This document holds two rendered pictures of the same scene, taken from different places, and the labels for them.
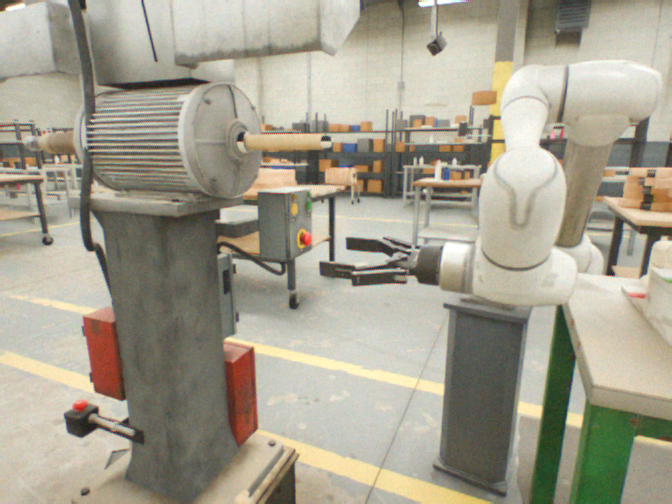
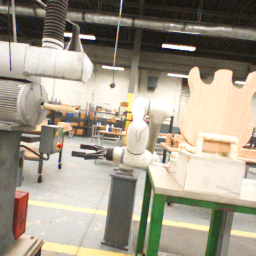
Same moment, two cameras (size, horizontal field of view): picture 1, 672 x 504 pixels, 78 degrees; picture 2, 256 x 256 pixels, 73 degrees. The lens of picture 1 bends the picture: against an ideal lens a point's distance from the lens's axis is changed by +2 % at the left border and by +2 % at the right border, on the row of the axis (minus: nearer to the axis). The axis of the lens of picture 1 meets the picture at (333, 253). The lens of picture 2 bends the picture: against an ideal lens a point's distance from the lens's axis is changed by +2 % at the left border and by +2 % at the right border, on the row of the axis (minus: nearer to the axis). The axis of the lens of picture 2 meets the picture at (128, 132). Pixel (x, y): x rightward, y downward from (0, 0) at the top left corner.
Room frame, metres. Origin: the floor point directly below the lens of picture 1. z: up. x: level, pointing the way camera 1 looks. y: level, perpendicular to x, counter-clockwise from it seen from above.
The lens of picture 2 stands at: (-0.20, 0.10, 1.21)
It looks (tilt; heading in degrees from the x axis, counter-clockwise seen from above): 3 degrees down; 338
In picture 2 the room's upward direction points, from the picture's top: 7 degrees clockwise
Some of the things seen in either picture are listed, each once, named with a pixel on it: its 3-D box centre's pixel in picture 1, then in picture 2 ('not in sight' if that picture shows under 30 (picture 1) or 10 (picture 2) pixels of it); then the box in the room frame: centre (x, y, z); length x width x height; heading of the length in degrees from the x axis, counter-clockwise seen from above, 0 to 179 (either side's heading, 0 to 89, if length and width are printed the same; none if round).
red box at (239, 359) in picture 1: (216, 380); (6, 208); (1.22, 0.39, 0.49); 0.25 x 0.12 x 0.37; 66
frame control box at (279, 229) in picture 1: (263, 231); (40, 142); (1.23, 0.22, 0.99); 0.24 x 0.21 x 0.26; 66
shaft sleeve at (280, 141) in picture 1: (285, 142); (60, 108); (0.92, 0.10, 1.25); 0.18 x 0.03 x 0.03; 66
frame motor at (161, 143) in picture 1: (174, 143); (9, 102); (1.05, 0.39, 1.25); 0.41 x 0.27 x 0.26; 66
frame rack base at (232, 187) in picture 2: not in sight; (207, 171); (0.47, -0.63, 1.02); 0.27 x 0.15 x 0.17; 70
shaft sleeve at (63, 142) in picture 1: (71, 143); not in sight; (1.19, 0.73, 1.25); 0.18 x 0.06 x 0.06; 66
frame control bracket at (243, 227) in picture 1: (250, 225); (36, 138); (1.18, 0.24, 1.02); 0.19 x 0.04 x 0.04; 156
